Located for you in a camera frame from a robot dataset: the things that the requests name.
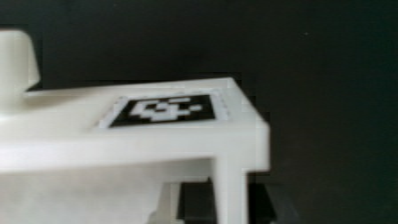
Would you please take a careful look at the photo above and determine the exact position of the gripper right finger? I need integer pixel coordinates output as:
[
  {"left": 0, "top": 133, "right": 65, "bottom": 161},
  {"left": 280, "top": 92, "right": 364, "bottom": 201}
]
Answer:
[{"left": 248, "top": 183, "right": 300, "bottom": 224}]

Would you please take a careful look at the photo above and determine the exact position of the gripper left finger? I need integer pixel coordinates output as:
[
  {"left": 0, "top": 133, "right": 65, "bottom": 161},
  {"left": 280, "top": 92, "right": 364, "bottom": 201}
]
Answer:
[{"left": 175, "top": 180, "right": 216, "bottom": 224}]

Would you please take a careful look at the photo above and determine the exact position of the white drawer box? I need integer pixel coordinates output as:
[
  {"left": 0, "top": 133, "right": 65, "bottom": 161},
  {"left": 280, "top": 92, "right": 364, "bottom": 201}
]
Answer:
[{"left": 0, "top": 29, "right": 270, "bottom": 224}]

